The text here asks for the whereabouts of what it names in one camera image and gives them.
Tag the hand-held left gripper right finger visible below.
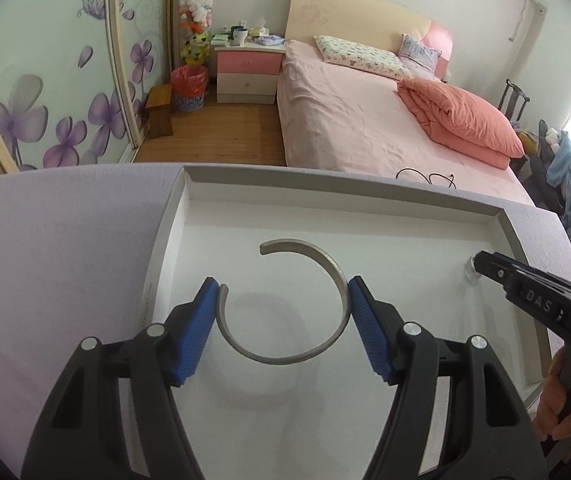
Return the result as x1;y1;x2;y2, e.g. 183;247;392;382
348;275;551;480

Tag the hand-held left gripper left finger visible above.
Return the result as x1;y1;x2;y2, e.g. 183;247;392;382
20;276;222;480

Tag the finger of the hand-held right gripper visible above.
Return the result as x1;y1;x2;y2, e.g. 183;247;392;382
474;251;533;301

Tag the silver bangle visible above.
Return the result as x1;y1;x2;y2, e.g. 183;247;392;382
214;240;352;366

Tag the grey shallow tray box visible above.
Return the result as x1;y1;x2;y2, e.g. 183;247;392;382
116;165;556;480

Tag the person's right hand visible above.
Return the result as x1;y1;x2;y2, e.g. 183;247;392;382
535;347;571;445

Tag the dark clothes pile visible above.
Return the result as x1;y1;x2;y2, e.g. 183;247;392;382
515;120;566;207

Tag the blue plush toy pile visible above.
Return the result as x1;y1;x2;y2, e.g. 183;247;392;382
545;130;571;233

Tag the folded orange quilt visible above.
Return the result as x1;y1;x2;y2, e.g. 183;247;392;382
398;78;525;170

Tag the black wooden chair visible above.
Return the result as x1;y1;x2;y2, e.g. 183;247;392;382
498;79;531;126

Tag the bed with pink sheet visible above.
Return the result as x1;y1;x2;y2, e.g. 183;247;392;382
276;40;536;206

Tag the lilac printed pillow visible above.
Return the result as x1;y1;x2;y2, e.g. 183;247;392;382
398;34;442;78

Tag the small wooden stool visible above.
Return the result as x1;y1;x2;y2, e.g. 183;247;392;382
144;84;174;138

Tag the blue wastebasket with red bag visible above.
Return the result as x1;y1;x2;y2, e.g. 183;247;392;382
170;65;210;112

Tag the white floral pillow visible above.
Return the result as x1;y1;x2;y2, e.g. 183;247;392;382
314;35;413;80

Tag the pink and white nightstand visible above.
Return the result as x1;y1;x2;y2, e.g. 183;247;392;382
214;40;286;106

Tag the cream and pink headboard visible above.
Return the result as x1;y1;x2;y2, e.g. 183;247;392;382
284;0;453;83

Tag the flower print sliding wardrobe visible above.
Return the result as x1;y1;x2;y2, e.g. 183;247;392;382
0;0;181;176

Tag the clear tube of plush toys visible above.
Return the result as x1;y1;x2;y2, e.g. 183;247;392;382
174;0;214;68

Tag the black cable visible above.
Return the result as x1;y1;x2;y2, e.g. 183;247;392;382
396;167;457;189

